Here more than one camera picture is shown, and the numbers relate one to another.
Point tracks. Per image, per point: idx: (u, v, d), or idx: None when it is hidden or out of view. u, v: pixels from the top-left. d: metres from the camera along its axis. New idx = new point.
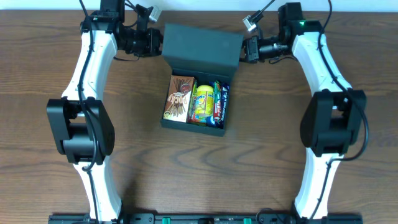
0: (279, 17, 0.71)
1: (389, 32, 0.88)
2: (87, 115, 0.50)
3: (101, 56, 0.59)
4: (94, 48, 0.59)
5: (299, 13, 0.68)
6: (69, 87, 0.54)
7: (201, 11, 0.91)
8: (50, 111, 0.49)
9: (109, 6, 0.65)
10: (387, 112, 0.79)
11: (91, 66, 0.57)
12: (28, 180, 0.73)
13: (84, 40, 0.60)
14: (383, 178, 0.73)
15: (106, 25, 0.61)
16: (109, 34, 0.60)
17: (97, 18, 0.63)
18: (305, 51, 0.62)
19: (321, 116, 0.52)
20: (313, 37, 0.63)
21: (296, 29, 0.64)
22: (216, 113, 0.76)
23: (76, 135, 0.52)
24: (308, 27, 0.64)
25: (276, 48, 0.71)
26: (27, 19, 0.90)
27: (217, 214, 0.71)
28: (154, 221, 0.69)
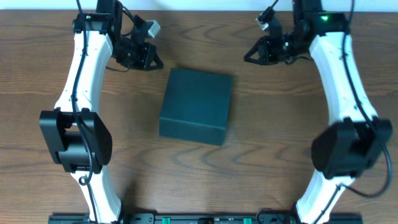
0: (293, 10, 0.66)
1: (388, 32, 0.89)
2: (83, 129, 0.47)
3: (96, 60, 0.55)
4: (87, 51, 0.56)
5: (315, 5, 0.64)
6: (63, 96, 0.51)
7: (201, 12, 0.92)
8: (42, 122, 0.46)
9: (106, 9, 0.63)
10: (387, 111, 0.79)
11: (85, 72, 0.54)
12: (27, 179, 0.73)
13: (78, 42, 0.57)
14: (384, 177, 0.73)
15: (100, 25, 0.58)
16: (104, 35, 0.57)
17: (91, 16, 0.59)
18: (325, 56, 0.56)
19: (340, 147, 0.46)
20: (336, 41, 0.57)
21: (318, 29, 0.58)
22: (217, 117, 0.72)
23: (71, 145, 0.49)
24: (329, 26, 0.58)
25: (288, 47, 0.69)
26: (28, 20, 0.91)
27: (217, 214, 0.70)
28: (154, 221, 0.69)
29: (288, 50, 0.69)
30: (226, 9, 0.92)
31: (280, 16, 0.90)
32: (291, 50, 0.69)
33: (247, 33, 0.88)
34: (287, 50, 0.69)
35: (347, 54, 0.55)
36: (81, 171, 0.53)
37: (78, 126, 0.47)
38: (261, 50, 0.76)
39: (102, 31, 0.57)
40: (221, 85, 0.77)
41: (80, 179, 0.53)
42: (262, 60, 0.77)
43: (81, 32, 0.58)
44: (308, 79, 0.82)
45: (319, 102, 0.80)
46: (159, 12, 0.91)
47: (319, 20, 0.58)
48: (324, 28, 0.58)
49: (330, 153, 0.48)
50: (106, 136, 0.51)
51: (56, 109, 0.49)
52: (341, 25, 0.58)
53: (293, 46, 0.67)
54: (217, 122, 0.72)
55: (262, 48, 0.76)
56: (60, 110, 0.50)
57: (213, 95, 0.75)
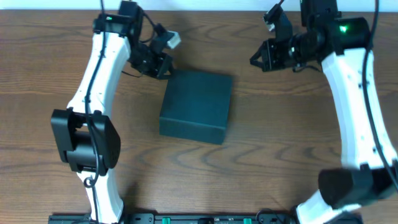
0: (306, 12, 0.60)
1: (389, 32, 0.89)
2: (92, 130, 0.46)
3: (112, 62, 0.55)
4: (105, 53, 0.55)
5: (328, 6, 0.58)
6: (76, 96, 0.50)
7: (201, 11, 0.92)
8: (54, 121, 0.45)
9: (127, 12, 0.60)
10: (387, 111, 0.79)
11: (101, 74, 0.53)
12: (27, 179, 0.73)
13: (96, 43, 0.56)
14: None
15: (119, 28, 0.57)
16: (122, 38, 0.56)
17: (111, 17, 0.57)
18: (341, 81, 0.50)
19: (354, 195, 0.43)
20: (355, 63, 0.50)
21: (334, 45, 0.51)
22: (219, 117, 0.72)
23: (79, 145, 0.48)
24: (347, 38, 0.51)
25: (293, 53, 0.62)
26: (28, 20, 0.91)
27: (217, 214, 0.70)
28: (154, 221, 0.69)
29: (293, 57, 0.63)
30: (226, 8, 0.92)
31: None
32: (297, 58, 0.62)
33: (247, 33, 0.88)
34: (293, 56, 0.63)
35: (369, 82, 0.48)
36: (87, 172, 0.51)
37: (89, 127, 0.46)
38: (267, 55, 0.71)
39: (122, 34, 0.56)
40: (222, 84, 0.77)
41: (85, 180, 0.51)
42: (268, 64, 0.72)
43: (100, 33, 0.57)
44: (308, 79, 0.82)
45: (319, 102, 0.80)
46: (159, 12, 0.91)
47: (336, 30, 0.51)
48: (341, 42, 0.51)
49: (342, 198, 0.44)
50: (115, 141, 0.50)
51: (69, 109, 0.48)
52: (362, 38, 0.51)
53: (300, 54, 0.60)
54: (217, 122, 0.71)
55: (267, 53, 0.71)
56: (73, 110, 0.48)
57: (214, 96, 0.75)
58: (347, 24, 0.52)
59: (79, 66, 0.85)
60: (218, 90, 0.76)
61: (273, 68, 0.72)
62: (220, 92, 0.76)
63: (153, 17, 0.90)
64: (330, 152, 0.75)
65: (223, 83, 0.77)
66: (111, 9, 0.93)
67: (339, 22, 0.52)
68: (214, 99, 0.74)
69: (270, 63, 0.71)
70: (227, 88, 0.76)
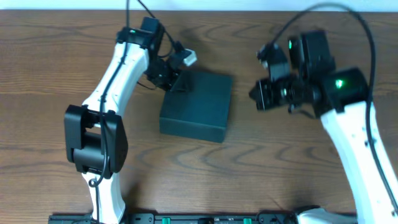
0: (300, 55, 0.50)
1: (389, 32, 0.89)
2: (104, 130, 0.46)
3: (130, 70, 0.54)
4: (125, 60, 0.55)
5: (323, 51, 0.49)
6: (92, 96, 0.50)
7: (201, 11, 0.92)
8: (68, 116, 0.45)
9: (148, 26, 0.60)
10: (387, 112, 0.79)
11: (118, 79, 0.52)
12: (27, 179, 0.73)
13: (118, 51, 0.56)
14: None
15: (141, 40, 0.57)
16: (143, 50, 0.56)
17: (135, 30, 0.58)
18: (346, 140, 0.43)
19: None
20: (357, 119, 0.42)
21: (333, 101, 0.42)
22: (221, 116, 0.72)
23: (87, 146, 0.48)
24: (345, 93, 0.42)
25: (285, 96, 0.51)
26: (27, 20, 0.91)
27: (217, 214, 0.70)
28: (154, 221, 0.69)
29: (286, 101, 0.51)
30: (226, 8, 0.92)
31: (279, 17, 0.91)
32: (290, 101, 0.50)
33: (247, 33, 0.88)
34: (285, 99, 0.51)
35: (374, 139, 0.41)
36: (92, 173, 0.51)
37: (101, 127, 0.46)
38: (260, 94, 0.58)
39: (143, 46, 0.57)
40: (224, 83, 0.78)
41: (89, 182, 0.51)
42: (262, 105, 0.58)
43: (123, 43, 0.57)
44: None
45: None
46: (159, 12, 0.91)
47: (331, 87, 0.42)
48: (339, 98, 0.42)
49: None
50: (123, 143, 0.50)
51: (84, 106, 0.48)
52: (361, 90, 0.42)
53: (293, 99, 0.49)
54: (217, 122, 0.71)
55: (259, 93, 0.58)
56: (88, 107, 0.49)
57: (215, 96, 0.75)
58: (343, 78, 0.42)
59: (78, 66, 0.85)
60: (219, 89, 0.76)
61: (268, 108, 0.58)
62: (221, 91, 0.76)
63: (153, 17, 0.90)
64: (330, 152, 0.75)
65: (225, 83, 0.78)
66: (111, 9, 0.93)
67: (334, 76, 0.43)
68: (217, 99, 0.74)
69: (263, 104, 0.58)
70: (227, 88, 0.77)
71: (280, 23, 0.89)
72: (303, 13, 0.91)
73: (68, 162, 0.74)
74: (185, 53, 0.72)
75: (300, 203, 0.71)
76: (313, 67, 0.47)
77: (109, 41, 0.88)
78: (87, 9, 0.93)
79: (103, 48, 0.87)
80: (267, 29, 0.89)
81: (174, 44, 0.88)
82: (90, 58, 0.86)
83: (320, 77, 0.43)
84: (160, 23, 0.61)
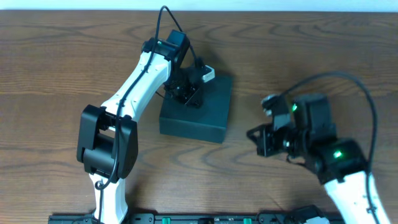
0: (299, 115, 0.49)
1: (389, 32, 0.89)
2: (118, 134, 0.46)
3: (152, 79, 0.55)
4: (148, 69, 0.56)
5: (327, 117, 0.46)
6: (112, 99, 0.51)
7: (201, 12, 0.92)
8: (84, 116, 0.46)
9: (175, 38, 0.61)
10: (387, 112, 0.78)
11: (139, 87, 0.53)
12: (27, 179, 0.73)
13: (143, 59, 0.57)
14: (384, 178, 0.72)
15: (167, 51, 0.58)
16: (168, 62, 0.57)
17: (162, 42, 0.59)
18: (349, 206, 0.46)
19: None
20: (360, 189, 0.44)
21: (334, 173, 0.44)
22: (222, 116, 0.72)
23: (99, 148, 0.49)
24: (345, 163, 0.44)
25: (289, 147, 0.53)
26: (27, 20, 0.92)
27: (217, 214, 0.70)
28: (154, 221, 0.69)
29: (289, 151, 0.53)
30: (225, 9, 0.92)
31: (279, 17, 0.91)
32: (293, 152, 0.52)
33: (247, 33, 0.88)
34: (288, 150, 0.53)
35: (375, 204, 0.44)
36: (99, 175, 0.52)
37: (115, 130, 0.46)
38: (262, 141, 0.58)
39: (168, 58, 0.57)
40: (225, 83, 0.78)
41: (96, 183, 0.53)
42: (263, 151, 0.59)
43: (148, 53, 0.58)
44: (307, 79, 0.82)
45: None
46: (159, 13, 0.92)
47: (331, 158, 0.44)
48: (339, 168, 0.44)
49: None
50: (135, 149, 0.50)
51: (102, 108, 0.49)
52: (359, 159, 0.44)
53: (296, 152, 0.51)
54: (218, 122, 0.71)
55: (262, 139, 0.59)
56: (106, 110, 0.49)
57: (218, 96, 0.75)
58: (344, 149, 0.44)
59: (79, 66, 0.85)
60: (221, 90, 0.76)
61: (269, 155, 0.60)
62: (222, 92, 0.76)
63: (153, 18, 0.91)
64: None
65: (227, 84, 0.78)
66: (111, 9, 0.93)
67: (334, 146, 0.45)
68: (219, 101, 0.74)
69: (265, 151, 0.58)
70: (228, 89, 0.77)
71: (280, 24, 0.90)
72: (303, 13, 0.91)
73: (68, 162, 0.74)
74: (204, 70, 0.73)
75: (300, 203, 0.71)
76: (316, 135, 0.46)
77: (109, 41, 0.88)
78: (87, 9, 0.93)
79: (103, 49, 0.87)
80: (267, 29, 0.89)
81: None
82: (90, 59, 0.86)
83: (323, 149, 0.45)
84: (186, 37, 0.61)
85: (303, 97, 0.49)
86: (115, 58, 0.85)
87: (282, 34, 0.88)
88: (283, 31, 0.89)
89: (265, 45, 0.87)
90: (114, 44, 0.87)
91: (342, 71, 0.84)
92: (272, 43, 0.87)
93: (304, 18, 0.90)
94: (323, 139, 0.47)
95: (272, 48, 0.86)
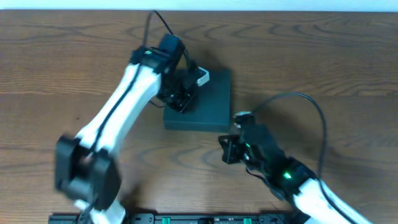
0: (262, 152, 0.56)
1: (391, 32, 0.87)
2: (93, 172, 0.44)
3: (137, 97, 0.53)
4: (133, 86, 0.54)
5: (275, 149, 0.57)
6: (90, 126, 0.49)
7: (201, 10, 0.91)
8: (58, 150, 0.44)
9: (168, 45, 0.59)
10: (388, 111, 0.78)
11: (122, 108, 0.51)
12: (26, 179, 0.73)
13: (129, 74, 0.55)
14: (384, 177, 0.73)
15: (156, 64, 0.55)
16: (160, 71, 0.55)
17: (152, 51, 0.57)
18: (313, 207, 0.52)
19: None
20: (314, 191, 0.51)
21: (288, 190, 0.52)
22: (223, 114, 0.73)
23: (77, 177, 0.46)
24: (298, 180, 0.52)
25: (247, 160, 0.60)
26: (27, 20, 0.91)
27: (217, 214, 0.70)
28: (154, 221, 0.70)
29: (247, 164, 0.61)
30: (224, 8, 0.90)
31: (278, 17, 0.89)
32: (249, 165, 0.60)
33: (248, 33, 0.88)
34: (247, 163, 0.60)
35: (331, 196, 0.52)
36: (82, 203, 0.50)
37: (91, 167, 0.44)
38: (227, 150, 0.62)
39: (161, 67, 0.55)
40: (224, 79, 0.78)
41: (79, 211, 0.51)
42: (226, 158, 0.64)
43: (135, 66, 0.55)
44: (307, 78, 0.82)
45: (321, 102, 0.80)
46: (158, 12, 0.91)
47: (285, 182, 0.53)
48: (294, 188, 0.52)
49: None
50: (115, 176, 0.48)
51: (77, 139, 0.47)
52: (306, 172, 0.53)
53: (254, 166, 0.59)
54: (219, 120, 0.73)
55: (227, 148, 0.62)
56: (81, 140, 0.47)
57: (219, 94, 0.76)
58: (293, 173, 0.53)
59: (78, 66, 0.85)
60: (221, 86, 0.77)
61: (231, 162, 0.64)
62: (222, 87, 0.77)
63: (153, 17, 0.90)
64: (330, 152, 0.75)
65: (226, 79, 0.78)
66: (109, 9, 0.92)
67: (285, 170, 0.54)
68: (218, 98, 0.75)
69: (228, 158, 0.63)
70: (227, 84, 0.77)
71: (280, 23, 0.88)
72: (303, 13, 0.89)
73: None
74: (198, 73, 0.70)
75: None
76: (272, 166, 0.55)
77: (109, 41, 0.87)
78: (84, 7, 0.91)
79: (103, 48, 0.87)
80: (267, 28, 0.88)
81: None
82: (90, 58, 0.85)
83: (280, 178, 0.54)
84: (181, 43, 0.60)
85: (253, 135, 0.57)
86: (115, 58, 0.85)
87: (283, 33, 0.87)
88: (283, 30, 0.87)
89: (265, 45, 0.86)
90: (114, 43, 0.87)
91: (343, 71, 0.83)
92: (272, 43, 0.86)
93: (305, 17, 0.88)
94: (280, 168, 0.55)
95: (272, 48, 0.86)
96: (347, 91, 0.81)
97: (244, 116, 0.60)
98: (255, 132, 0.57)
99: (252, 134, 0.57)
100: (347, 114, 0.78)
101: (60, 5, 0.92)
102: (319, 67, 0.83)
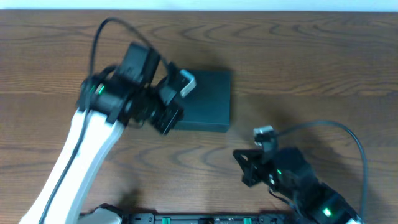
0: (298, 182, 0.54)
1: (391, 31, 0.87)
2: None
3: (84, 163, 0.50)
4: (79, 150, 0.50)
5: (311, 178, 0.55)
6: (31, 211, 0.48)
7: (200, 11, 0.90)
8: None
9: (131, 66, 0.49)
10: (387, 112, 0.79)
11: (66, 181, 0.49)
12: (28, 180, 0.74)
13: (74, 132, 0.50)
14: (382, 177, 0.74)
15: (113, 105, 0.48)
16: (119, 101, 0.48)
17: (104, 88, 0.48)
18: None
19: None
20: None
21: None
22: (223, 114, 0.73)
23: None
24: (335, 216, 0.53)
25: (272, 183, 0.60)
26: (25, 18, 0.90)
27: (217, 214, 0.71)
28: (154, 221, 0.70)
29: (270, 185, 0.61)
30: (222, 7, 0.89)
31: (278, 16, 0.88)
32: (272, 186, 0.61)
33: (248, 33, 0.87)
34: (271, 185, 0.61)
35: None
36: None
37: None
38: (249, 173, 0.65)
39: (121, 96, 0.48)
40: (223, 77, 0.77)
41: None
42: (247, 180, 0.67)
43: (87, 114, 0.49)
44: (307, 78, 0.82)
45: (319, 102, 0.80)
46: (158, 12, 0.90)
47: (322, 216, 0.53)
48: None
49: None
50: None
51: None
52: (344, 208, 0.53)
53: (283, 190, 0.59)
54: (219, 120, 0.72)
55: (248, 170, 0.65)
56: None
57: (218, 93, 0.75)
58: (331, 208, 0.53)
59: (78, 67, 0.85)
60: (220, 84, 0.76)
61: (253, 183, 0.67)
62: (222, 86, 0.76)
63: (153, 17, 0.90)
64: (331, 152, 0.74)
65: (226, 78, 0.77)
66: (107, 9, 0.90)
67: (323, 205, 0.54)
68: (217, 97, 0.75)
69: (250, 182, 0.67)
70: (227, 83, 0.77)
71: (280, 23, 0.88)
72: (303, 13, 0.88)
73: None
74: (180, 82, 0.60)
75: None
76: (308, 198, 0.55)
77: (109, 41, 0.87)
78: (81, 7, 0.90)
79: (103, 49, 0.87)
80: (267, 28, 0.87)
81: (173, 43, 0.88)
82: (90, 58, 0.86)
83: (314, 211, 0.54)
84: (148, 57, 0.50)
85: (286, 162, 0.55)
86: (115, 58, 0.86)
87: (283, 33, 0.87)
88: (283, 30, 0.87)
89: (265, 45, 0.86)
90: (114, 44, 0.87)
91: (343, 71, 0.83)
92: (272, 43, 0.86)
93: (304, 17, 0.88)
94: (316, 201, 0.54)
95: (272, 48, 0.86)
96: (347, 91, 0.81)
97: (264, 133, 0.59)
98: (288, 160, 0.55)
99: (284, 160, 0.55)
100: (347, 114, 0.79)
101: (55, 5, 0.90)
102: (319, 68, 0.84)
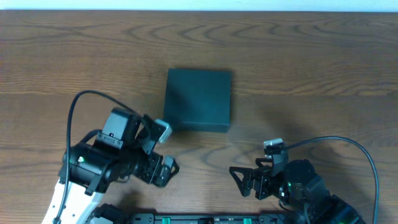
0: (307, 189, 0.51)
1: (391, 30, 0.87)
2: None
3: None
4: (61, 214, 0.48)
5: (322, 190, 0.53)
6: None
7: (200, 11, 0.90)
8: None
9: (112, 130, 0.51)
10: (387, 112, 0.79)
11: None
12: (28, 180, 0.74)
13: (58, 193, 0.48)
14: (381, 177, 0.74)
15: (93, 174, 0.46)
16: (99, 170, 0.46)
17: (84, 157, 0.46)
18: None
19: None
20: None
21: None
22: (223, 114, 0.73)
23: None
24: None
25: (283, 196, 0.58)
26: (26, 19, 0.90)
27: (217, 214, 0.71)
28: (154, 221, 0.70)
29: (282, 199, 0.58)
30: (222, 9, 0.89)
31: (278, 16, 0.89)
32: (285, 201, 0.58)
33: (247, 33, 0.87)
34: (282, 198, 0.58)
35: None
36: None
37: None
38: (258, 184, 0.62)
39: (101, 163, 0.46)
40: (223, 77, 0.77)
41: None
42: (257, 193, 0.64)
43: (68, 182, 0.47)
44: (306, 79, 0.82)
45: (319, 102, 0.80)
46: (158, 13, 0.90)
47: None
48: None
49: None
50: None
51: None
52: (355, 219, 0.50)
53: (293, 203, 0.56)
54: (219, 120, 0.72)
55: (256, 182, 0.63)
56: None
57: (218, 93, 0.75)
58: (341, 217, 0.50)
59: (78, 67, 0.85)
60: (220, 84, 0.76)
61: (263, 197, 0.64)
62: (222, 86, 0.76)
63: (152, 17, 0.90)
64: (330, 152, 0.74)
65: (226, 78, 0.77)
66: (107, 9, 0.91)
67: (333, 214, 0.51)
68: (217, 97, 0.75)
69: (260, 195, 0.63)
70: (227, 83, 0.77)
71: (281, 23, 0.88)
72: (303, 14, 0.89)
73: None
74: (157, 131, 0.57)
75: None
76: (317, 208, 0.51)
77: (109, 41, 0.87)
78: (81, 8, 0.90)
79: (103, 49, 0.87)
80: (267, 28, 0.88)
81: (173, 43, 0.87)
82: (90, 58, 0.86)
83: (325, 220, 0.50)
84: (129, 121, 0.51)
85: (294, 173, 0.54)
86: (115, 58, 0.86)
87: (283, 33, 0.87)
88: (283, 30, 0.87)
89: (265, 45, 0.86)
90: (114, 44, 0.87)
91: (343, 71, 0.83)
92: (272, 43, 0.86)
93: (304, 17, 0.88)
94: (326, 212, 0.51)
95: (271, 48, 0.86)
96: (346, 91, 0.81)
97: (275, 145, 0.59)
98: (298, 169, 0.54)
99: (292, 173, 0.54)
100: (346, 114, 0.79)
101: (55, 5, 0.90)
102: (319, 68, 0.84)
